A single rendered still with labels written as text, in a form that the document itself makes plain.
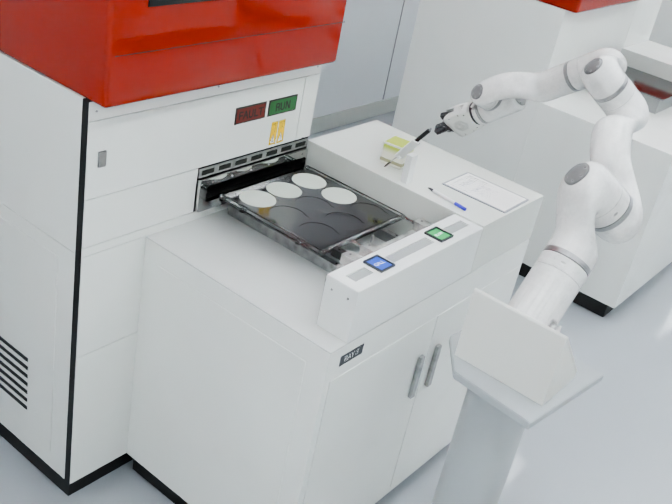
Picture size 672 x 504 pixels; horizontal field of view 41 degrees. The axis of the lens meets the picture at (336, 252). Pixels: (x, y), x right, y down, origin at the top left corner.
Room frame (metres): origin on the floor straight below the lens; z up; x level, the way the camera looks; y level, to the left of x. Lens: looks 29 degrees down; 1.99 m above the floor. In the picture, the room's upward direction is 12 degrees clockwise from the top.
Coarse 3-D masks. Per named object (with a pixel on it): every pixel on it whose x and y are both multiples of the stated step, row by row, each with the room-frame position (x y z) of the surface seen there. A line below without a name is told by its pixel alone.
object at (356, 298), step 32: (448, 224) 2.17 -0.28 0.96; (384, 256) 1.92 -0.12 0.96; (416, 256) 1.96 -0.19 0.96; (448, 256) 2.06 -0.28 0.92; (352, 288) 1.74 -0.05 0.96; (384, 288) 1.82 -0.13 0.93; (416, 288) 1.95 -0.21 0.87; (320, 320) 1.78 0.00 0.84; (352, 320) 1.73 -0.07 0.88; (384, 320) 1.85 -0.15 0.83
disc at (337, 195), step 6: (324, 192) 2.34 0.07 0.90; (330, 192) 2.34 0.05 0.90; (336, 192) 2.35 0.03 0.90; (342, 192) 2.36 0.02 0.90; (348, 192) 2.37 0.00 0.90; (330, 198) 2.31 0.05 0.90; (336, 198) 2.31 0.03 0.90; (342, 198) 2.32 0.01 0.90; (348, 198) 2.33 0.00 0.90; (354, 198) 2.34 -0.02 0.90
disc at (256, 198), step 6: (246, 192) 2.23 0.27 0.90; (252, 192) 2.24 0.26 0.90; (258, 192) 2.25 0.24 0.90; (264, 192) 2.26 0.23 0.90; (240, 198) 2.19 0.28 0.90; (246, 198) 2.20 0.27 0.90; (252, 198) 2.21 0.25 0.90; (258, 198) 2.21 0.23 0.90; (264, 198) 2.22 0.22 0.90; (270, 198) 2.23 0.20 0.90; (252, 204) 2.17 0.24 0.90; (258, 204) 2.18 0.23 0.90; (264, 204) 2.19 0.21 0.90; (270, 204) 2.19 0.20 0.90
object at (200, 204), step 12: (276, 156) 2.42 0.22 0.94; (288, 156) 2.45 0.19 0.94; (300, 156) 2.50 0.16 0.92; (240, 168) 2.29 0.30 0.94; (252, 168) 2.32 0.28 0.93; (264, 168) 2.37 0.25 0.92; (204, 180) 2.17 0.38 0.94; (216, 180) 2.21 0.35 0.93; (228, 180) 2.25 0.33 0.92; (264, 180) 2.39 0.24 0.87; (204, 192) 2.17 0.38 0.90; (204, 204) 2.18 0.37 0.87; (216, 204) 2.22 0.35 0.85
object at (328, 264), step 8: (232, 208) 2.23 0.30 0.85; (232, 216) 2.23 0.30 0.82; (240, 216) 2.21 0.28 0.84; (248, 216) 2.20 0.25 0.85; (248, 224) 2.19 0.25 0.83; (256, 224) 2.18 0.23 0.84; (264, 224) 2.17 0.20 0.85; (264, 232) 2.16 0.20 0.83; (272, 232) 2.15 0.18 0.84; (280, 240) 2.13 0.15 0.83; (288, 240) 2.12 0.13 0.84; (288, 248) 2.11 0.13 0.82; (296, 248) 2.10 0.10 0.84; (304, 248) 2.08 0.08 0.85; (304, 256) 2.08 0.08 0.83; (312, 256) 2.07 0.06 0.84; (320, 256) 2.06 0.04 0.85; (320, 264) 2.05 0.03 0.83; (328, 264) 2.04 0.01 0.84; (336, 264) 2.03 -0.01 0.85
